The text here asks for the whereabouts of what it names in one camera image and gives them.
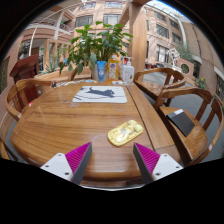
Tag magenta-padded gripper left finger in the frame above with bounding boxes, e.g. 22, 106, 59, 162
40, 141, 93, 185

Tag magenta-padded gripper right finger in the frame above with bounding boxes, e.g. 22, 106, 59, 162
132, 142, 184, 185

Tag white mouse pad, dark cat print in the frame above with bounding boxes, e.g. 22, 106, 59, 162
72, 85, 128, 104

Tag wooden armchair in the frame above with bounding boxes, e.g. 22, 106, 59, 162
153, 87, 224, 167
133, 67, 187, 107
68, 66, 93, 82
3, 78, 54, 122

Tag black notebook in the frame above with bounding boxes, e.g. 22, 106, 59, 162
166, 108, 196, 138

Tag long wooden planter box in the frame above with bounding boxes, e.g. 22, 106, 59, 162
34, 68, 91, 83

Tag white pump bottle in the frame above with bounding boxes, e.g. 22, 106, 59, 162
122, 56, 135, 84

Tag blue tube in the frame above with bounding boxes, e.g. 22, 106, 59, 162
96, 60, 107, 83

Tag yellow liquid bottle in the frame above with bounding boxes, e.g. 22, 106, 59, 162
108, 54, 120, 81

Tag white abstract sculpture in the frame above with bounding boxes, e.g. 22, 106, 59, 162
168, 47, 181, 68

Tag green potted plant, white pot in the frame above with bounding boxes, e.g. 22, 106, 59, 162
59, 20, 134, 82

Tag dark red wooden pedestal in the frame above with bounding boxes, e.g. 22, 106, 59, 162
9, 54, 40, 84

